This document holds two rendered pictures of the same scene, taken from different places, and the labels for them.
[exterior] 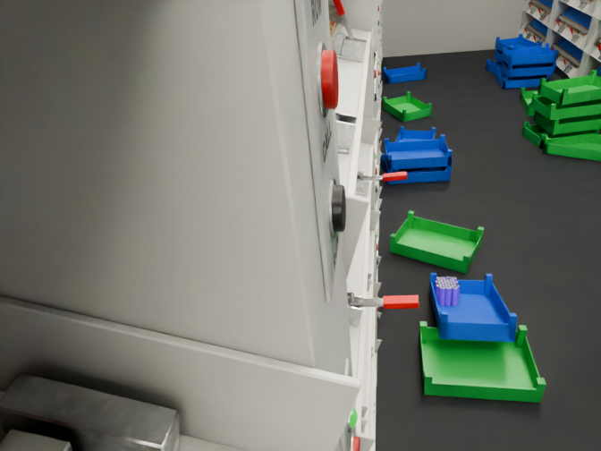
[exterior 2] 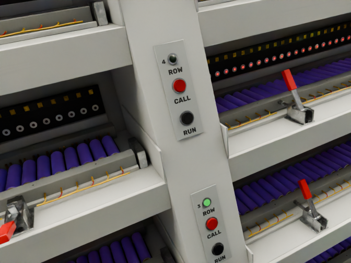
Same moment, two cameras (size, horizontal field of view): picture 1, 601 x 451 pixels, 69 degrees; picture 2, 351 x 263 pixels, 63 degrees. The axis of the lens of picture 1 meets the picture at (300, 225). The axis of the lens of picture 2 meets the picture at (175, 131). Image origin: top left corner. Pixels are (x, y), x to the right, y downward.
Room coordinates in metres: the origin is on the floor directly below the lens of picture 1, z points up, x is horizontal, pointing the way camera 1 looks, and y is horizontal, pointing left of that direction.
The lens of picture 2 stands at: (0.60, -0.47, 0.90)
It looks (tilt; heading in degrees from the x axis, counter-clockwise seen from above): 13 degrees down; 59
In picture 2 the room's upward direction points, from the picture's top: 14 degrees counter-clockwise
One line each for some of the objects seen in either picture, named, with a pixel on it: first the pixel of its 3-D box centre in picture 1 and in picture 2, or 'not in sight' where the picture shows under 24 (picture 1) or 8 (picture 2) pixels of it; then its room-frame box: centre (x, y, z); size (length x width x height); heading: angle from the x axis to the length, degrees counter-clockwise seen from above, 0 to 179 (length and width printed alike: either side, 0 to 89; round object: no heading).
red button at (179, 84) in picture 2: not in sight; (178, 85); (0.81, -0.17, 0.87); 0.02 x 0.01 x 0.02; 167
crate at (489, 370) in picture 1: (476, 359); not in sight; (0.78, -0.45, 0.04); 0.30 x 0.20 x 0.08; 77
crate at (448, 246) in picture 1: (435, 240); not in sight; (1.34, -0.52, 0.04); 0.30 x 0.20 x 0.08; 52
